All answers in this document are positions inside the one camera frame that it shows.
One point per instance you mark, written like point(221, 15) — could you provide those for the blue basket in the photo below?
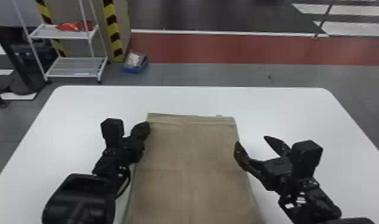
point(135, 62)

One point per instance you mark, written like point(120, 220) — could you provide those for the beige towel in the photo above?
point(189, 175)

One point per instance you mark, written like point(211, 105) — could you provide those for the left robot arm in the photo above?
point(83, 197)

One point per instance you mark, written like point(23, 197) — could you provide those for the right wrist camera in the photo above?
point(306, 156)

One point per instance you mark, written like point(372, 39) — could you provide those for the yellow black striped post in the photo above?
point(50, 22)
point(112, 31)

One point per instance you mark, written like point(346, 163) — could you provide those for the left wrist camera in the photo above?
point(112, 131)

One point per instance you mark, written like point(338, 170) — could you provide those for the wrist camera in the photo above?
point(306, 156)
point(112, 131)

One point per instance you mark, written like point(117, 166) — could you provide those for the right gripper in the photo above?
point(278, 173)

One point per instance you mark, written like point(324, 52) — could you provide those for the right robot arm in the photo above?
point(311, 203)

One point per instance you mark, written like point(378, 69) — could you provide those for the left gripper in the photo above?
point(133, 150)

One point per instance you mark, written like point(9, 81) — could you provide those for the red snack packet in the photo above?
point(72, 26)

